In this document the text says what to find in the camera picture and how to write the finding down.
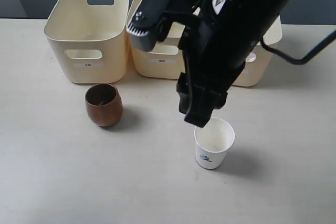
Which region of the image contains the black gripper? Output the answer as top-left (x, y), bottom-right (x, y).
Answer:
top-left (176, 48), bottom-right (246, 127)

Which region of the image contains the white paper cup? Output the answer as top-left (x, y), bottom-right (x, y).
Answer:
top-left (194, 116), bottom-right (236, 170)

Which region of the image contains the brown wooden cup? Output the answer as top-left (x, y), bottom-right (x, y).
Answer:
top-left (85, 83), bottom-right (123, 127)

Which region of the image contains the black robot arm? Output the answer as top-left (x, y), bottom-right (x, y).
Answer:
top-left (177, 0), bottom-right (290, 127)

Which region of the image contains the cream plastic bin middle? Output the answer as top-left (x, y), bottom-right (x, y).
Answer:
top-left (125, 0), bottom-right (200, 80)

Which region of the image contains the cream plastic bin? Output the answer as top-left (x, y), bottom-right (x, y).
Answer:
top-left (233, 16), bottom-right (282, 87)
top-left (44, 0), bottom-right (129, 84)
top-left (125, 0), bottom-right (200, 80)

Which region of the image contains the cream plastic bin right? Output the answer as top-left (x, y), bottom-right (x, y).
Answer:
top-left (233, 16), bottom-right (282, 87)

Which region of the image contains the cream plastic bin left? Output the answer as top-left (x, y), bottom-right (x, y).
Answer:
top-left (44, 0), bottom-right (129, 84)

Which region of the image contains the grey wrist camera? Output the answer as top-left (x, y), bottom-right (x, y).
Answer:
top-left (127, 0), bottom-right (170, 51)

